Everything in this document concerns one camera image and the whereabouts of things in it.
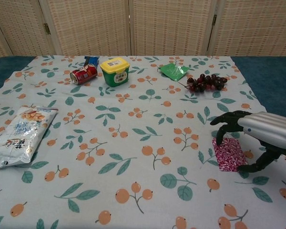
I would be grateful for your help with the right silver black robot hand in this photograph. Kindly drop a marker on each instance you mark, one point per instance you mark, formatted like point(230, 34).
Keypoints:
point(269, 128)

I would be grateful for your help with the pink patterned packet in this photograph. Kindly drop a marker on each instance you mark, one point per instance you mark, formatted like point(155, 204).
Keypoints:
point(231, 153)

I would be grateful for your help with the dark red grape bunch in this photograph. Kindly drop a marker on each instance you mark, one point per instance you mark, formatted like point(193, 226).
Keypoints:
point(206, 82)

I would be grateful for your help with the green foil packet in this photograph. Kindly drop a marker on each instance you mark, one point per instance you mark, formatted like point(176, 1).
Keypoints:
point(175, 71)

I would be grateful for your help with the floral leaf print tablecloth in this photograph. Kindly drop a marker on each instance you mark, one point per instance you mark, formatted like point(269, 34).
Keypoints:
point(133, 133)

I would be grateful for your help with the woven bamboo folding screen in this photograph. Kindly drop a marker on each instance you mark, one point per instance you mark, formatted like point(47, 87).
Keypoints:
point(143, 26)

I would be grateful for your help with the green tub yellow lid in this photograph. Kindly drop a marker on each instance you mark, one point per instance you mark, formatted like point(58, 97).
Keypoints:
point(115, 71)

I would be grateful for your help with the blue snack bar wrapper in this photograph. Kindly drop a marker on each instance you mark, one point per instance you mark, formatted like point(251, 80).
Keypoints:
point(93, 60)

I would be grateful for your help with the red snack packet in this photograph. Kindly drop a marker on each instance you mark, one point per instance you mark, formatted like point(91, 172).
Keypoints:
point(84, 74)

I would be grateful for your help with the white snack bag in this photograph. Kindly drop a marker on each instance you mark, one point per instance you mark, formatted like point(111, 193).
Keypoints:
point(21, 136)

